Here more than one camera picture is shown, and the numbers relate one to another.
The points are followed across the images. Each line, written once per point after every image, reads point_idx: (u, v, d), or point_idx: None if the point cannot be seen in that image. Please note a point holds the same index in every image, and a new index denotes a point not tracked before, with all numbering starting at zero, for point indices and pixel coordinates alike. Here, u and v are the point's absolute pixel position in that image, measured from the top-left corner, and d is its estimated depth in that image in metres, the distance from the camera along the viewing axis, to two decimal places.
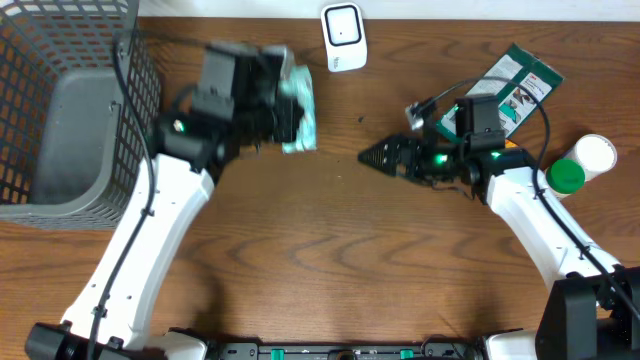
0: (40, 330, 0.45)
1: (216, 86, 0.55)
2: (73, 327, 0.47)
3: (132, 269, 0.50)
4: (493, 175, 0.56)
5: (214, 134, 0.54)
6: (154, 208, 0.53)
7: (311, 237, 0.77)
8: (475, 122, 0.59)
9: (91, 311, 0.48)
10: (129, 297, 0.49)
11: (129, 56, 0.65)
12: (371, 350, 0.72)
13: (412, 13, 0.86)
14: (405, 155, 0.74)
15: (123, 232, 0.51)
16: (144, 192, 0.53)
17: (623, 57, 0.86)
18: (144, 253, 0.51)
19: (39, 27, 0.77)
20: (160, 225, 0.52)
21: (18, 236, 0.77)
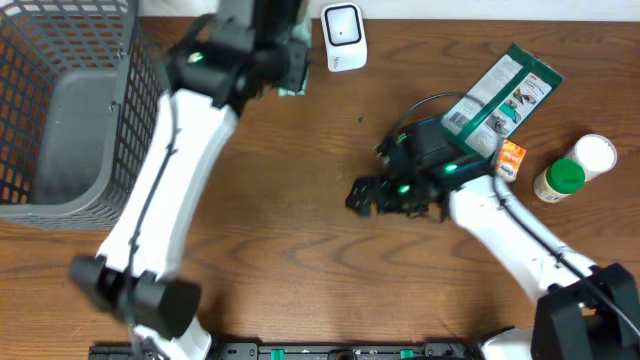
0: (78, 261, 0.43)
1: (235, 15, 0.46)
2: (108, 259, 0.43)
3: (160, 208, 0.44)
4: (454, 191, 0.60)
5: (233, 65, 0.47)
6: (177, 144, 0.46)
7: (311, 237, 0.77)
8: (420, 146, 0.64)
9: (126, 245, 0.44)
10: (161, 233, 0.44)
11: (129, 56, 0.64)
12: (371, 350, 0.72)
13: (411, 13, 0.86)
14: (379, 193, 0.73)
15: (148, 171, 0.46)
16: (166, 127, 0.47)
17: (622, 57, 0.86)
18: (172, 190, 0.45)
19: (40, 27, 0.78)
20: (186, 161, 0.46)
21: (17, 236, 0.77)
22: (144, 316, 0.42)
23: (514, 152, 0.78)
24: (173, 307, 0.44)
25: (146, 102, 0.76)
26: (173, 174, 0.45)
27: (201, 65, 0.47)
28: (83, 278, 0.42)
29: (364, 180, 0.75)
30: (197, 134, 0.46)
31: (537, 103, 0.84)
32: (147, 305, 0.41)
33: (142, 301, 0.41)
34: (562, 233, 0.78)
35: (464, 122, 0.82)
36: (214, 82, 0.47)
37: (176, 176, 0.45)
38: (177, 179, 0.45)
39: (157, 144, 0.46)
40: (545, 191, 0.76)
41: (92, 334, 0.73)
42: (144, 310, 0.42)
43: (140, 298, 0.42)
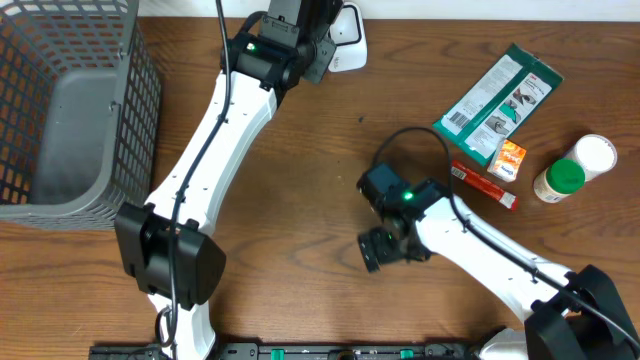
0: (129, 208, 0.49)
1: (284, 15, 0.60)
2: (157, 208, 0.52)
3: (205, 169, 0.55)
4: (417, 220, 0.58)
5: (281, 58, 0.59)
6: (228, 115, 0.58)
7: (311, 237, 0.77)
8: (378, 187, 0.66)
9: (173, 197, 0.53)
10: (204, 189, 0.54)
11: (129, 56, 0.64)
12: (371, 350, 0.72)
13: (412, 13, 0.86)
14: (379, 244, 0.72)
15: (202, 136, 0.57)
16: (221, 101, 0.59)
17: (622, 57, 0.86)
18: (217, 154, 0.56)
19: (39, 27, 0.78)
20: (234, 131, 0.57)
21: (18, 236, 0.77)
22: (180, 265, 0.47)
23: (514, 153, 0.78)
24: (205, 262, 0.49)
25: (146, 102, 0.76)
26: (219, 142, 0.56)
27: (256, 54, 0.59)
28: (131, 223, 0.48)
29: (363, 238, 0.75)
30: (246, 110, 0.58)
31: (537, 103, 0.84)
32: (188, 251, 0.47)
33: (184, 246, 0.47)
34: (563, 233, 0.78)
35: (464, 122, 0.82)
36: (265, 69, 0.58)
37: (223, 144, 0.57)
38: (222, 145, 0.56)
39: (213, 114, 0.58)
40: (545, 191, 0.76)
41: (92, 334, 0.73)
42: (183, 256, 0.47)
43: (183, 250, 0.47)
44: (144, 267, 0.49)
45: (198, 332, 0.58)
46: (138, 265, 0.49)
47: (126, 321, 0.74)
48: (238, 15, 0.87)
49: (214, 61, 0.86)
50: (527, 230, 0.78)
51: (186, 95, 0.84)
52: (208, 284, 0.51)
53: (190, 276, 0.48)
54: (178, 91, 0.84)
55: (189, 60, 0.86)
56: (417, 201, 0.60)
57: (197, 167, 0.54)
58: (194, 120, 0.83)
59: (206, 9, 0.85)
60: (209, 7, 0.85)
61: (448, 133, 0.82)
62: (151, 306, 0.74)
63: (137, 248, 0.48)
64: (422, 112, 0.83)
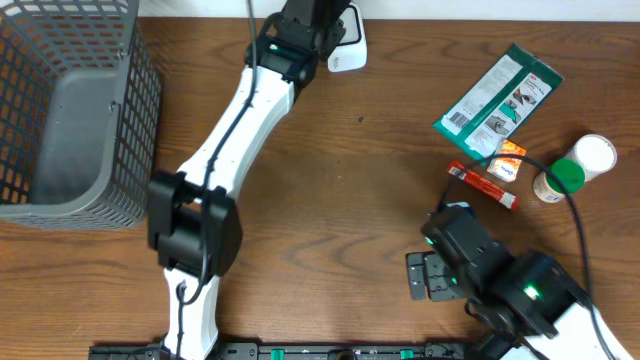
0: (161, 175, 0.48)
1: (299, 18, 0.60)
2: (188, 175, 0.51)
3: (233, 147, 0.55)
4: (551, 330, 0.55)
5: (299, 59, 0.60)
6: (254, 102, 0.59)
7: (311, 238, 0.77)
8: (466, 252, 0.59)
9: (203, 167, 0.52)
10: (231, 162, 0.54)
11: (129, 56, 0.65)
12: (371, 350, 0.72)
13: (411, 13, 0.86)
14: (437, 276, 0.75)
15: (229, 119, 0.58)
16: (247, 90, 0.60)
17: (622, 57, 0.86)
18: (244, 134, 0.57)
19: (39, 27, 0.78)
20: (258, 116, 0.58)
21: (18, 236, 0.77)
22: (210, 231, 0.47)
23: (514, 153, 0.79)
24: (230, 231, 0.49)
25: (146, 102, 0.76)
26: (245, 123, 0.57)
27: (276, 56, 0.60)
28: (162, 188, 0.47)
29: (413, 262, 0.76)
30: (270, 97, 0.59)
31: (537, 103, 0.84)
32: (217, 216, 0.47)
33: (214, 212, 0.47)
34: (563, 233, 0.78)
35: (464, 122, 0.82)
36: (284, 70, 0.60)
37: (249, 126, 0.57)
38: (248, 126, 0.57)
39: (240, 100, 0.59)
40: (545, 191, 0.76)
41: (92, 334, 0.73)
42: (212, 222, 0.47)
43: (213, 213, 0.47)
44: (170, 233, 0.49)
45: (206, 322, 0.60)
46: (164, 233, 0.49)
47: (126, 321, 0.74)
48: (238, 15, 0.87)
49: (215, 61, 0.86)
50: (526, 230, 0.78)
51: (187, 95, 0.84)
52: (228, 254, 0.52)
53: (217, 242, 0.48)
54: (178, 91, 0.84)
55: (189, 60, 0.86)
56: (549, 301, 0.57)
57: (224, 145, 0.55)
58: (194, 120, 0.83)
59: (206, 9, 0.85)
60: (209, 7, 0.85)
61: (448, 133, 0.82)
62: (151, 306, 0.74)
63: (167, 214, 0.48)
64: (421, 112, 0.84)
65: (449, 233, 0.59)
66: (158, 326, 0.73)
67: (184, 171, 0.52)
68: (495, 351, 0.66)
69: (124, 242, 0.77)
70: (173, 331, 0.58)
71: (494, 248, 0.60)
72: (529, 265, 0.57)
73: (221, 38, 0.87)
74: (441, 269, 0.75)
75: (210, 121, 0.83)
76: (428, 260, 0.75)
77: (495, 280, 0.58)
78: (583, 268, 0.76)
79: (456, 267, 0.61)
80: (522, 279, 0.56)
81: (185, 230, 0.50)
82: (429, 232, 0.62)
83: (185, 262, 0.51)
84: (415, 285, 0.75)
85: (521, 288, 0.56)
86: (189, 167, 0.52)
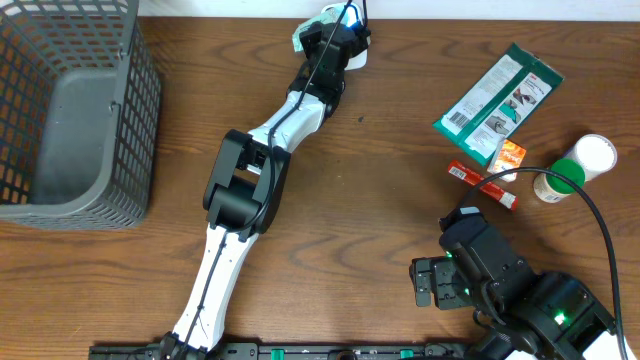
0: (233, 133, 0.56)
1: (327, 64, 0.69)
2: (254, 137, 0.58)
3: (285, 129, 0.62)
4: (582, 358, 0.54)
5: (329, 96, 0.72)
6: (301, 106, 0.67)
7: (311, 238, 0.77)
8: (489, 270, 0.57)
9: (265, 135, 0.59)
10: (285, 136, 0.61)
11: (129, 56, 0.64)
12: (371, 350, 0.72)
13: (411, 13, 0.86)
14: (445, 283, 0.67)
15: (278, 114, 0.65)
16: (292, 100, 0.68)
17: (622, 57, 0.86)
18: (291, 125, 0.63)
19: (39, 27, 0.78)
20: (302, 117, 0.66)
21: (17, 236, 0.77)
22: (271, 185, 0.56)
23: (514, 153, 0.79)
24: (279, 188, 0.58)
25: (146, 102, 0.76)
26: (291, 119, 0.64)
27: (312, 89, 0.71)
28: (235, 142, 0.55)
29: (420, 268, 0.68)
30: (312, 107, 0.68)
31: (537, 103, 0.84)
32: (282, 168, 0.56)
33: (278, 166, 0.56)
34: (563, 233, 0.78)
35: (464, 122, 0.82)
36: (320, 96, 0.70)
37: (296, 121, 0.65)
38: (295, 122, 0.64)
39: (288, 104, 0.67)
40: (545, 191, 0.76)
41: (92, 334, 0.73)
42: (275, 172, 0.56)
43: (274, 170, 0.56)
44: (228, 187, 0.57)
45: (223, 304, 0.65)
46: (223, 186, 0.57)
47: (126, 321, 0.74)
48: (238, 15, 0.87)
49: (215, 61, 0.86)
50: (527, 230, 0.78)
51: (187, 95, 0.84)
52: (271, 212, 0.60)
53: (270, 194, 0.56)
54: (179, 91, 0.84)
55: (189, 59, 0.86)
56: (576, 325, 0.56)
57: None
58: (195, 120, 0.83)
59: (206, 9, 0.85)
60: (208, 7, 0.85)
61: (448, 133, 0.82)
62: (151, 306, 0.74)
63: (233, 166, 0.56)
64: (422, 112, 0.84)
65: (474, 249, 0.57)
66: (158, 325, 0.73)
67: (251, 134, 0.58)
68: (495, 352, 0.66)
69: (124, 242, 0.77)
70: (193, 303, 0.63)
71: (518, 264, 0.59)
72: (554, 290, 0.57)
73: (221, 39, 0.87)
74: (451, 275, 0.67)
75: (210, 121, 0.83)
76: (437, 268, 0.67)
77: (521, 302, 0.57)
78: (583, 268, 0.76)
79: (476, 284, 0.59)
80: (550, 304, 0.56)
81: (242, 188, 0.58)
82: (450, 245, 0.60)
83: (231, 217, 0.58)
84: (422, 291, 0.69)
85: (550, 314, 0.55)
86: (253, 132, 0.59)
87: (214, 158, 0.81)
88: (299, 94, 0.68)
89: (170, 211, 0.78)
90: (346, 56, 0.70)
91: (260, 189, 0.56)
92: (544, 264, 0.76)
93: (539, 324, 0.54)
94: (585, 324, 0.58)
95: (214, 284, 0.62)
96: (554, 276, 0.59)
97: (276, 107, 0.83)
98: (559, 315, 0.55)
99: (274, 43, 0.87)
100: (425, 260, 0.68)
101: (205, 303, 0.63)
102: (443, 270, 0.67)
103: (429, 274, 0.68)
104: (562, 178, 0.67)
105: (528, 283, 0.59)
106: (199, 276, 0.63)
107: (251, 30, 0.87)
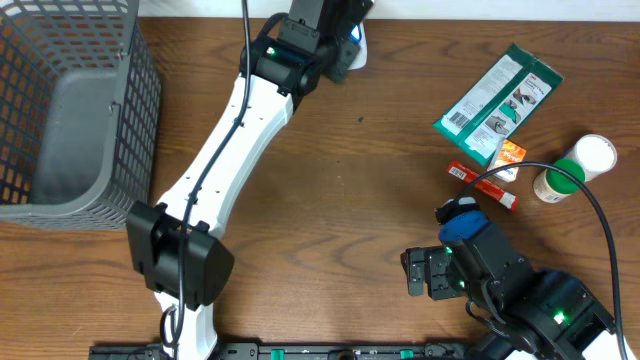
0: (141, 205, 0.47)
1: (304, 19, 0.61)
2: (170, 207, 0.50)
3: (220, 169, 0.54)
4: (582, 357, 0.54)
5: (300, 63, 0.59)
6: (244, 120, 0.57)
7: (311, 238, 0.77)
8: (491, 269, 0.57)
9: (184, 199, 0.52)
10: (217, 192, 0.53)
11: (129, 56, 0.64)
12: (371, 350, 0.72)
13: (411, 13, 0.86)
14: (439, 275, 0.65)
15: (216, 139, 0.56)
16: (238, 106, 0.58)
17: (622, 57, 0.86)
18: (230, 159, 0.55)
19: (39, 27, 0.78)
20: (248, 136, 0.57)
21: (17, 236, 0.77)
22: (189, 268, 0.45)
23: (514, 152, 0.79)
24: (211, 268, 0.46)
25: (146, 102, 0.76)
26: (230, 145, 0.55)
27: (274, 61, 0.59)
28: (141, 219, 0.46)
29: (414, 258, 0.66)
30: (264, 114, 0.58)
31: (537, 103, 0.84)
32: (195, 252, 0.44)
33: (191, 249, 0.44)
34: (563, 233, 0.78)
35: (464, 122, 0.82)
36: (284, 75, 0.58)
37: (238, 148, 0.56)
38: (235, 148, 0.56)
39: (229, 117, 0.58)
40: (545, 191, 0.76)
41: (92, 335, 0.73)
42: (189, 256, 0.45)
43: (190, 253, 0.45)
44: (153, 262, 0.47)
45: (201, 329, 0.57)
46: (147, 262, 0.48)
47: (126, 321, 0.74)
48: (238, 15, 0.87)
49: (215, 61, 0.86)
50: (527, 230, 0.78)
51: (186, 95, 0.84)
52: (216, 285, 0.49)
53: (192, 276, 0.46)
54: (179, 92, 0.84)
55: (189, 60, 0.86)
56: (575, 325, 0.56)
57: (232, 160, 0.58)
58: (195, 121, 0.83)
59: (206, 9, 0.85)
60: (209, 7, 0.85)
61: (448, 133, 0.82)
62: (151, 306, 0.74)
63: (147, 244, 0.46)
64: (421, 112, 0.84)
65: (476, 247, 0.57)
66: (158, 325, 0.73)
67: (165, 203, 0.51)
68: (495, 352, 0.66)
69: (125, 242, 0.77)
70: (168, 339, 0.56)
71: (517, 260, 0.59)
72: (553, 290, 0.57)
73: (221, 39, 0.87)
74: (445, 267, 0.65)
75: (210, 121, 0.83)
76: (432, 259, 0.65)
77: (520, 302, 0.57)
78: (583, 268, 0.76)
79: (475, 281, 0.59)
80: (549, 303, 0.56)
81: (170, 262, 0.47)
82: (451, 241, 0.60)
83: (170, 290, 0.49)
84: (415, 281, 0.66)
85: (550, 314, 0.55)
86: (170, 196, 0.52)
87: None
88: (248, 86, 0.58)
89: None
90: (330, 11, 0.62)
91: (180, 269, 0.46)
92: (543, 264, 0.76)
93: (539, 323, 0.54)
94: (585, 324, 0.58)
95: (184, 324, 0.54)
96: (553, 276, 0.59)
97: None
98: (558, 314, 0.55)
99: None
100: (415, 249, 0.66)
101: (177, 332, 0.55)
102: (437, 260, 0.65)
103: (423, 265, 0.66)
104: (568, 175, 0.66)
105: (528, 282, 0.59)
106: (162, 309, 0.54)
107: (250, 30, 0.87)
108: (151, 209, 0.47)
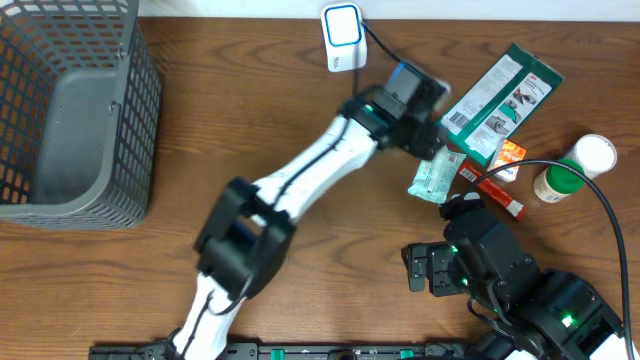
0: (239, 179, 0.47)
1: (398, 91, 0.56)
2: (260, 191, 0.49)
3: (306, 184, 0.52)
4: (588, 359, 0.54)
5: (384, 128, 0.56)
6: (338, 145, 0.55)
7: (311, 238, 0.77)
8: (497, 269, 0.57)
9: (276, 189, 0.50)
10: (303, 193, 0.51)
11: (129, 56, 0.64)
12: (371, 350, 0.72)
13: (411, 13, 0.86)
14: (441, 272, 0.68)
15: (309, 156, 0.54)
16: (334, 135, 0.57)
17: (622, 57, 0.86)
18: (321, 174, 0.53)
19: (39, 27, 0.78)
20: (339, 162, 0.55)
21: (16, 236, 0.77)
22: (263, 255, 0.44)
23: (514, 153, 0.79)
24: (278, 257, 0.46)
25: (147, 102, 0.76)
26: (320, 165, 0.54)
27: (367, 115, 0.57)
28: (235, 192, 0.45)
29: (417, 255, 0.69)
30: (357, 147, 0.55)
31: (537, 103, 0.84)
32: (275, 239, 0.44)
33: (272, 235, 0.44)
34: (563, 233, 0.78)
35: (464, 122, 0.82)
36: (371, 129, 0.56)
37: (324, 170, 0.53)
38: (323, 170, 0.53)
39: (328, 138, 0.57)
40: (545, 191, 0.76)
41: (92, 335, 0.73)
42: (267, 243, 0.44)
43: (270, 238, 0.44)
44: (221, 239, 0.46)
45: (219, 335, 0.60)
46: (215, 237, 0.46)
47: (126, 321, 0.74)
48: (238, 15, 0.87)
49: (215, 61, 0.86)
50: (527, 230, 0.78)
51: (186, 95, 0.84)
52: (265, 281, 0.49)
53: (256, 268, 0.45)
54: (179, 91, 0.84)
55: (189, 59, 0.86)
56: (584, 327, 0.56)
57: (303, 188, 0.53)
58: (195, 120, 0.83)
59: (206, 9, 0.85)
60: (208, 7, 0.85)
61: (448, 133, 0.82)
62: (151, 306, 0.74)
63: (227, 219, 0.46)
64: None
65: (483, 247, 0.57)
66: (158, 325, 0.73)
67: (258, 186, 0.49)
68: (495, 353, 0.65)
69: (125, 242, 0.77)
70: (186, 331, 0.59)
71: (523, 259, 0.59)
72: (561, 291, 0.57)
73: (221, 39, 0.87)
74: (448, 264, 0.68)
75: (210, 121, 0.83)
76: (435, 256, 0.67)
77: (527, 303, 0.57)
78: (583, 267, 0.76)
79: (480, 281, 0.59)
80: (557, 305, 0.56)
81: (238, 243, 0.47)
82: (457, 240, 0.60)
83: (217, 276, 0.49)
84: (417, 277, 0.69)
85: (557, 316, 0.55)
86: (264, 181, 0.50)
87: (214, 158, 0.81)
88: (344, 125, 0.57)
89: (170, 211, 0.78)
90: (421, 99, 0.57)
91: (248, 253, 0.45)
92: (543, 265, 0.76)
93: (546, 325, 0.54)
94: (592, 326, 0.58)
95: (205, 325, 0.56)
96: (561, 277, 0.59)
97: (277, 107, 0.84)
98: (566, 317, 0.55)
99: (275, 44, 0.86)
100: (419, 247, 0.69)
101: (197, 333, 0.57)
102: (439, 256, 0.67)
103: (426, 261, 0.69)
104: (573, 171, 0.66)
105: (535, 283, 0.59)
106: (193, 306, 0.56)
107: (250, 30, 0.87)
108: (244, 184, 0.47)
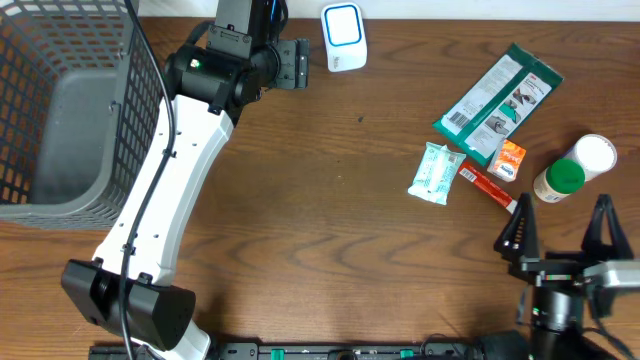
0: (75, 264, 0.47)
1: (233, 24, 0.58)
2: (104, 264, 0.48)
3: (151, 218, 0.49)
4: None
5: (231, 72, 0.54)
6: (175, 149, 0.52)
7: (311, 237, 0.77)
8: None
9: (120, 250, 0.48)
10: (155, 236, 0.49)
11: (129, 56, 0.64)
12: (371, 350, 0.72)
13: (411, 13, 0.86)
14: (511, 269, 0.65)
15: (146, 179, 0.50)
16: (166, 133, 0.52)
17: (622, 57, 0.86)
18: (164, 196, 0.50)
19: (40, 27, 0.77)
20: (180, 167, 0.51)
21: (15, 236, 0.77)
22: (143, 321, 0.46)
23: (514, 153, 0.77)
24: (168, 311, 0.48)
25: (146, 102, 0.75)
26: (164, 179, 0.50)
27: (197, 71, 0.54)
28: (80, 280, 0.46)
29: (550, 268, 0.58)
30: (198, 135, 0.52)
31: (537, 103, 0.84)
32: (143, 308, 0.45)
33: (138, 304, 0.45)
34: (563, 233, 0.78)
35: (464, 122, 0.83)
36: (218, 82, 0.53)
37: (170, 185, 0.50)
38: (169, 180, 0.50)
39: (162, 144, 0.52)
40: (545, 191, 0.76)
41: (93, 334, 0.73)
42: (139, 313, 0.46)
43: (137, 305, 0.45)
44: (104, 320, 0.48)
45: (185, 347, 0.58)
46: (99, 319, 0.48)
47: None
48: None
49: None
50: None
51: None
52: (177, 326, 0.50)
53: (149, 334, 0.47)
54: None
55: None
56: None
57: (150, 201, 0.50)
58: None
59: (206, 9, 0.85)
60: (208, 7, 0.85)
61: (448, 133, 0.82)
62: None
63: (94, 304, 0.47)
64: (421, 111, 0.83)
65: None
66: None
67: (101, 257, 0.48)
68: None
69: None
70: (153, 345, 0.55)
71: None
72: None
73: None
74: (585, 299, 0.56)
75: None
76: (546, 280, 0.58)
77: None
78: None
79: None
80: None
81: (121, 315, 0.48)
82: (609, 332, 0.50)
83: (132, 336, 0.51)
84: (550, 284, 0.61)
85: None
86: (106, 253, 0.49)
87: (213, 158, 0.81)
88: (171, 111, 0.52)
89: None
90: (258, 22, 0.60)
91: (131, 325, 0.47)
92: None
93: None
94: None
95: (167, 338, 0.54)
96: None
97: (277, 107, 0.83)
98: None
99: None
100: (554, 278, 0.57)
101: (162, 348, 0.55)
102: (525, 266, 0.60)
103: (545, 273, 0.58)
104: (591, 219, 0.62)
105: None
106: None
107: None
108: (92, 264, 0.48)
